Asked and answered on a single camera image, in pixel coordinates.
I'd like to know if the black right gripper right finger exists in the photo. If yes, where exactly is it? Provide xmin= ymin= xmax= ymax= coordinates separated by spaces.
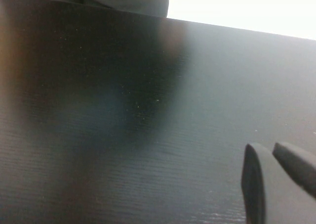
xmin=272 ymin=141 xmax=316 ymax=199

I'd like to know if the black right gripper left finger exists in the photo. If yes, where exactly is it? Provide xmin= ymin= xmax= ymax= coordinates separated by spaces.
xmin=241 ymin=143 xmax=316 ymax=224

